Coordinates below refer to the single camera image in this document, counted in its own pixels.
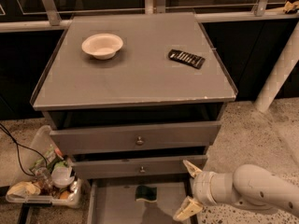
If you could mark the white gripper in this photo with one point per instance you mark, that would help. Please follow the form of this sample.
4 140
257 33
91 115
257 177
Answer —
202 186

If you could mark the green yellow sponge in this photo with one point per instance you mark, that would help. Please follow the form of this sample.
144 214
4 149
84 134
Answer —
146 194

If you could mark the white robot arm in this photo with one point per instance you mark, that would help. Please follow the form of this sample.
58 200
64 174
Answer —
243 172

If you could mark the grey top drawer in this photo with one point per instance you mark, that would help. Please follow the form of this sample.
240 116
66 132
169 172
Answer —
136 137

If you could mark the grey drawer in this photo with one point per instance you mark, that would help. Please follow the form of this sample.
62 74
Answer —
136 167
112 200
136 137

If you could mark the grey bottom drawer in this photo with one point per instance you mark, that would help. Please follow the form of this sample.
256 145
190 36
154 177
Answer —
112 200

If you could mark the grey middle drawer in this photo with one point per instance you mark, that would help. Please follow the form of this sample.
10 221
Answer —
136 167

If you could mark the grey drawer cabinet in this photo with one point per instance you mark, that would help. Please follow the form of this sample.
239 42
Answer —
140 85

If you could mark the white cup in bin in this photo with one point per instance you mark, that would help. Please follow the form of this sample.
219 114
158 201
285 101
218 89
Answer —
61 177

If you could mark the clear plastic bin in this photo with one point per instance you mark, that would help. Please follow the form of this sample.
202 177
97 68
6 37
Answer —
33 183

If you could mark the metal railing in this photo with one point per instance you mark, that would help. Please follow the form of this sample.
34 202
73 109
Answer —
37 15

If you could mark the yellow item on railing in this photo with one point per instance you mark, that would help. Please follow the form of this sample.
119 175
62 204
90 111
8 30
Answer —
291 8

